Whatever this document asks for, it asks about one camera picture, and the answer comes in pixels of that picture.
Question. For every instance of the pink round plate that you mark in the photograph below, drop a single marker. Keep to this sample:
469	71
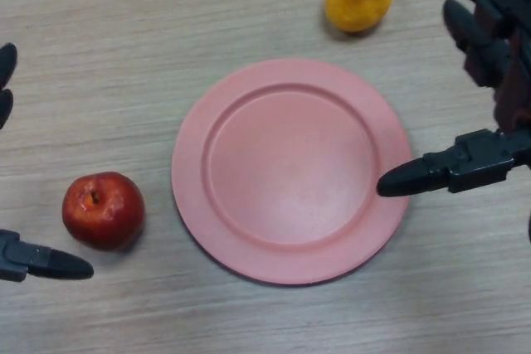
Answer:
290	171

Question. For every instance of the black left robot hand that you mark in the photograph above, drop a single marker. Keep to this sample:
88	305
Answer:
54	265

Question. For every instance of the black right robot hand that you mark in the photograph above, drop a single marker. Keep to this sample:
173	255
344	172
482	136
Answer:
481	163

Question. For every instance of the red apple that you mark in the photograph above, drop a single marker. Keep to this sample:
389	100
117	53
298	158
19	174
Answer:
103	213

